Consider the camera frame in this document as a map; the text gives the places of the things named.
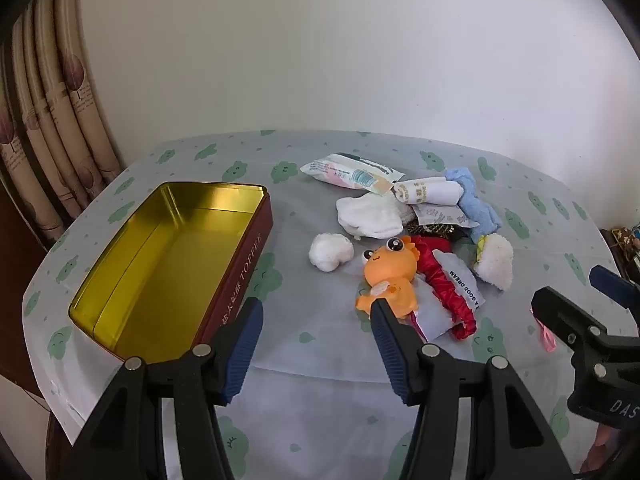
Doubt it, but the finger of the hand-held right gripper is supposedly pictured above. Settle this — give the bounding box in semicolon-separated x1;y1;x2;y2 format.
531;286;640;361
589;265;640;311

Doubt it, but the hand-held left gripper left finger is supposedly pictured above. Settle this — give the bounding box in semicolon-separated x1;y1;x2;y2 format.
65;297;266;480

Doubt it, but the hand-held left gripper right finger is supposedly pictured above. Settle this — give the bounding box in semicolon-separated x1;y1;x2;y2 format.
369;297;573;480

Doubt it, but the white fabric pouch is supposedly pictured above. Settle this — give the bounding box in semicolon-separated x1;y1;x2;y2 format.
407;250;482;341

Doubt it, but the white fluffy sock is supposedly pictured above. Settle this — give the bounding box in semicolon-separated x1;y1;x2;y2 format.
472;234;515;292

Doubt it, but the orange dinosaur toy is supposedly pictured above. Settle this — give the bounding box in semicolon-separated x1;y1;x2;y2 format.
355;236;420;328

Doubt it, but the red satin scrunchie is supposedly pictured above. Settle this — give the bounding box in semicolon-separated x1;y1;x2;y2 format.
410;236;478;341

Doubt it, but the gold and red tin box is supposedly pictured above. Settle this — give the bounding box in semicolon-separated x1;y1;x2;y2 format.
67;181;273;365

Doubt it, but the white cotton ball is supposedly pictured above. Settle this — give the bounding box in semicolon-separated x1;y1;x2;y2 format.
308;232;355;272

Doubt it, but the blue fluffy towel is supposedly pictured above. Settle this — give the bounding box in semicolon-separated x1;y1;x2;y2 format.
442;166;502;238

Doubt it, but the black gold hair tie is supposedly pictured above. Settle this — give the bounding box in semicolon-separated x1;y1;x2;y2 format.
402;220;468;241

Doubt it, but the white waffle cloth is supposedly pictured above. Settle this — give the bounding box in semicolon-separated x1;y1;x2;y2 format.
336;192;405;240

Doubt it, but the floral print packet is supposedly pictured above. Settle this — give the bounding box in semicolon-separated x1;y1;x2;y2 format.
411;203;473;228

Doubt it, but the wet wipes packet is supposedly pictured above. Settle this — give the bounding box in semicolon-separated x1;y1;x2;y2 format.
300;152;406;196

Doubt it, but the pink ribbon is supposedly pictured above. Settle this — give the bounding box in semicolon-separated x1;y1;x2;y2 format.
532;310;557;352

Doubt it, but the dark side table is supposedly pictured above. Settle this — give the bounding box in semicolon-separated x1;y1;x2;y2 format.
600;225;640;276

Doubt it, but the cloud print tablecloth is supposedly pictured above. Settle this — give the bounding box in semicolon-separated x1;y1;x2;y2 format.
22;129;631;480

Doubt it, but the dark wooden cabinet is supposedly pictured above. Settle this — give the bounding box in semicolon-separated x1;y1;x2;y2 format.
0;180;56;396

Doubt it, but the beige printed curtain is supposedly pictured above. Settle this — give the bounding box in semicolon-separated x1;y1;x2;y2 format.
0;0;126;251

